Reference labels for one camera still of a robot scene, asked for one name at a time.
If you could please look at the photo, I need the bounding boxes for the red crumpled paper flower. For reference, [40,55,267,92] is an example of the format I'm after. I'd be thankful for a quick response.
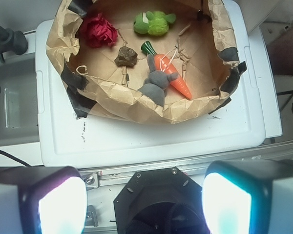
[79,13,118,48]

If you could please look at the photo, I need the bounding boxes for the green plush toy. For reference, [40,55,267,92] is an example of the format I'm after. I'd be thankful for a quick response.
[133,11,176,36]

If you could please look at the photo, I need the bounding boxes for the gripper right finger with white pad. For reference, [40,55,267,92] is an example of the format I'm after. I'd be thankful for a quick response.
[202,159,293,234]

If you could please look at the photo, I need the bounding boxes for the black clamp knob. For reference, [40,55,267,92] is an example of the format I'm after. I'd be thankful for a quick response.
[0,26,28,63]

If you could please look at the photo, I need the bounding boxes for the brown rock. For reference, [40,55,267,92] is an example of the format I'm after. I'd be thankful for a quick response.
[114,46,138,67]

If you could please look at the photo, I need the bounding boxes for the aluminium extrusion rail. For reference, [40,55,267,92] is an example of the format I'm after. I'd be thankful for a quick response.
[79,140,293,190]

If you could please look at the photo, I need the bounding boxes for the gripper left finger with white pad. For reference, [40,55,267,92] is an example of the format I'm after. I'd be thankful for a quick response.
[0,166,87,234]

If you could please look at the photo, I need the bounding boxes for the orange plastic carrot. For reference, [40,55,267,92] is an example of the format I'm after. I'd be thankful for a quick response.
[141,41,192,100]

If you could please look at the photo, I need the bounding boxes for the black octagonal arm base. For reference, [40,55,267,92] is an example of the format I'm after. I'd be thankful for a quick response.
[114,167,210,234]

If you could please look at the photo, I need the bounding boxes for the grey plush rabbit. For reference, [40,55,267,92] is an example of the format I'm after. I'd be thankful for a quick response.
[138,55,179,107]

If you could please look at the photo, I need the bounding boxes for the black cable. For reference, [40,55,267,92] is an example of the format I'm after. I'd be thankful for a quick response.
[0,148,32,167]

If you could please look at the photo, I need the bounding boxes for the brown paper bag basket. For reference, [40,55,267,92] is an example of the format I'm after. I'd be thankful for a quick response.
[46,0,247,124]

